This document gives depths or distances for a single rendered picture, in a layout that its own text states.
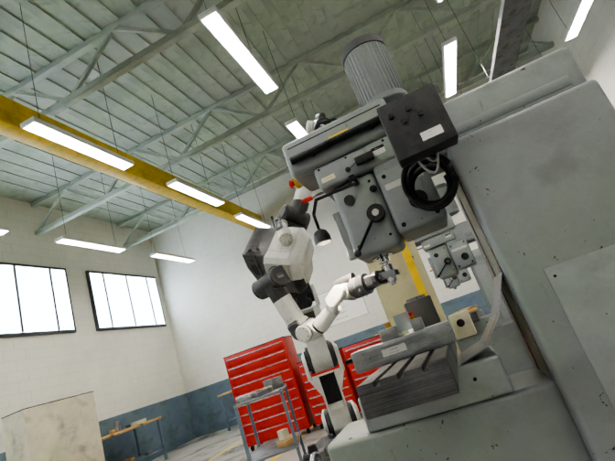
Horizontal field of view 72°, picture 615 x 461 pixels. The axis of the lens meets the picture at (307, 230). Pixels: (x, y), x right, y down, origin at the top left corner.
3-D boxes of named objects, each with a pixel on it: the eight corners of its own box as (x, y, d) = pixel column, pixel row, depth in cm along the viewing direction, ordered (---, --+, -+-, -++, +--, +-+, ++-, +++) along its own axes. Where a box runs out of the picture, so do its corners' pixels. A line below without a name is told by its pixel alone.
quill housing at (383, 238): (356, 262, 163) (329, 188, 171) (366, 266, 182) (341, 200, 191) (403, 242, 158) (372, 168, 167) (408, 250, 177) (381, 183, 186)
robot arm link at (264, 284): (266, 308, 194) (250, 284, 196) (276, 302, 202) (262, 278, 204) (282, 296, 188) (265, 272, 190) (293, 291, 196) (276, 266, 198)
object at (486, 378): (368, 434, 144) (355, 399, 147) (383, 411, 176) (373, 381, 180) (515, 391, 132) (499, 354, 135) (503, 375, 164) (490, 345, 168)
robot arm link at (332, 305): (346, 292, 174) (328, 315, 179) (358, 292, 181) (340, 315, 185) (337, 281, 178) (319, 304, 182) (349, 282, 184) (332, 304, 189)
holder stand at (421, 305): (420, 345, 183) (402, 301, 188) (417, 343, 204) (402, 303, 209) (447, 336, 181) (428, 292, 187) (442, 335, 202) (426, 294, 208)
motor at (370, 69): (361, 109, 173) (335, 48, 182) (370, 128, 192) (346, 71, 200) (406, 86, 168) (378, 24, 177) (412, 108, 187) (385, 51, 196)
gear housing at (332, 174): (319, 190, 171) (311, 169, 173) (335, 204, 193) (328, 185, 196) (397, 155, 162) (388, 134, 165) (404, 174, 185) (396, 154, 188)
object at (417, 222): (399, 234, 157) (373, 174, 164) (405, 243, 180) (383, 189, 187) (448, 214, 152) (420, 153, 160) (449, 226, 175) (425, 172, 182)
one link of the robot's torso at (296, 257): (253, 304, 223) (233, 259, 199) (274, 256, 246) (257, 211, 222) (307, 309, 214) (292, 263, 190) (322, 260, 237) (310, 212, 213)
